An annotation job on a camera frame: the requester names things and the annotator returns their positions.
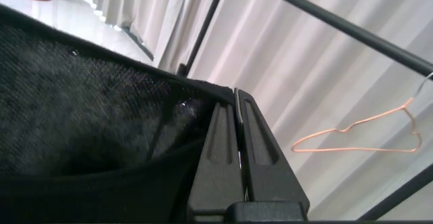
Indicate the pink clothes hanger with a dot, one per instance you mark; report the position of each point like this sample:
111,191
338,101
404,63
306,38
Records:
372,117

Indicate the black clothes rack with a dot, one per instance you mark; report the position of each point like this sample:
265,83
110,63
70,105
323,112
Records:
338,22

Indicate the black garment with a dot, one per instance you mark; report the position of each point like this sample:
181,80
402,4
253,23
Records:
67,99

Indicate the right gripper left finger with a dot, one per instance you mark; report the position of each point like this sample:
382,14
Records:
218,183

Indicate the white curtain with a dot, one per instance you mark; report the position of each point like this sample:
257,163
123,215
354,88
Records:
287,82

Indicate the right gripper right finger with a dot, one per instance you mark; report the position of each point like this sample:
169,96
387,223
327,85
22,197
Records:
274,183

